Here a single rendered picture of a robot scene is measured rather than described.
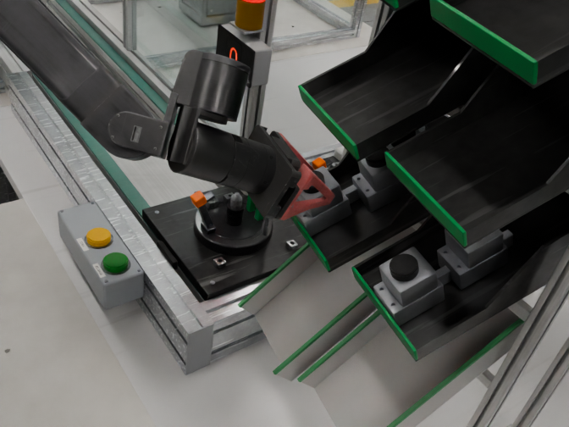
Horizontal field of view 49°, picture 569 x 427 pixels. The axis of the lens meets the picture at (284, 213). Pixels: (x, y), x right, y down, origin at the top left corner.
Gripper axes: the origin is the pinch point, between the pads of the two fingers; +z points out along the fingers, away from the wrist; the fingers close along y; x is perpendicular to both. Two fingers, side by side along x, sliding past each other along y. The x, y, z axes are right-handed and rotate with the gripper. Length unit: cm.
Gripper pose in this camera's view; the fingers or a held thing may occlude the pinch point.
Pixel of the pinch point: (318, 186)
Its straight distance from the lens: 76.8
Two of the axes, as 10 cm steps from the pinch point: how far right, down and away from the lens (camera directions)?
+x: -5.1, 7.7, 3.8
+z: 7.6, 1.9, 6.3
